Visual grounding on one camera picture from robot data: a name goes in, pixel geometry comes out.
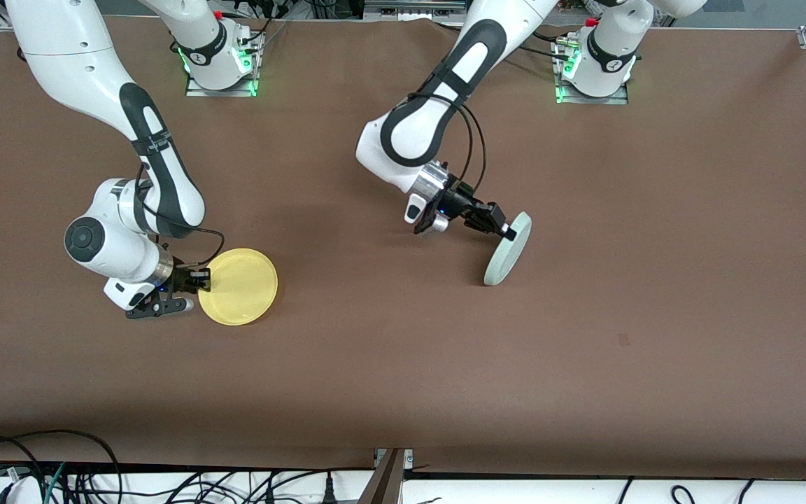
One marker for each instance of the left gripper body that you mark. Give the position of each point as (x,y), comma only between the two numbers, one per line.
(457,199)

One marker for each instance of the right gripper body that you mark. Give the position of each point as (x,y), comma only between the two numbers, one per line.
(182,278)

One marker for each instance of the pale green round plate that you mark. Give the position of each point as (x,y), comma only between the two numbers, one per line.
(509,252)

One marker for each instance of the yellow round plate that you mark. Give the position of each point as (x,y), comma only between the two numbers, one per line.
(242,287)

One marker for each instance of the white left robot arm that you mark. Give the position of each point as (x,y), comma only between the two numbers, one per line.
(417,136)

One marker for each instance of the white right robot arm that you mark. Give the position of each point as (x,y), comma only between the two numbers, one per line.
(81,66)

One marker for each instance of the brown table cover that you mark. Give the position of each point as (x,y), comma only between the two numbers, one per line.
(389,350)

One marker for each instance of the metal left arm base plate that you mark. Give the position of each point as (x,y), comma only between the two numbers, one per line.
(595,98)

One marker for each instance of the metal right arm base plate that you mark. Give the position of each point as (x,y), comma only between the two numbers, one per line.
(224,89)

